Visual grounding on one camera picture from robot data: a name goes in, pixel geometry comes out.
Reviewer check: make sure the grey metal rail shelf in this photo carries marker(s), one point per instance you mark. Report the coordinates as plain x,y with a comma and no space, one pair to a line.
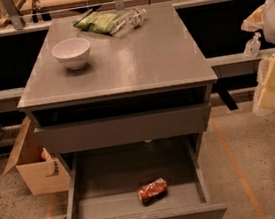
223,67

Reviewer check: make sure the grey drawer cabinet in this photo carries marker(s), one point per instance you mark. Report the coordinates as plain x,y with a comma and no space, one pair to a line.
153,68

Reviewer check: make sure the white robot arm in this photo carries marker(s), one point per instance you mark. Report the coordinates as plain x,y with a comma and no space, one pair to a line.
268,22

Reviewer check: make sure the clear plastic water bottle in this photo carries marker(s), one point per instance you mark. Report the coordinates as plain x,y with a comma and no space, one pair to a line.
129,20

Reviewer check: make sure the closed grey top drawer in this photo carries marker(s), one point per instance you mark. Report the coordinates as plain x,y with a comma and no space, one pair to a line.
125,129

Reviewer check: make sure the green chip bag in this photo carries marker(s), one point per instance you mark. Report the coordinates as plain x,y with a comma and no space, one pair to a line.
99,22

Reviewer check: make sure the white ceramic bowl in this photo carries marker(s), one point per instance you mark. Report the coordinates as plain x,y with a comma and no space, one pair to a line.
72,53

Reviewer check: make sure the brown cardboard box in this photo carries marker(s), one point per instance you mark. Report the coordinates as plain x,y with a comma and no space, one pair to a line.
42,174

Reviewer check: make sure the clear hand sanitizer bottle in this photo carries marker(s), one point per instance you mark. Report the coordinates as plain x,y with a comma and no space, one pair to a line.
253,46

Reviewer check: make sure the red coke can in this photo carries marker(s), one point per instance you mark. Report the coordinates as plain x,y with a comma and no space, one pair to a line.
152,191

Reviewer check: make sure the open grey middle drawer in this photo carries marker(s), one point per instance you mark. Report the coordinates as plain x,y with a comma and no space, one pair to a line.
104,183

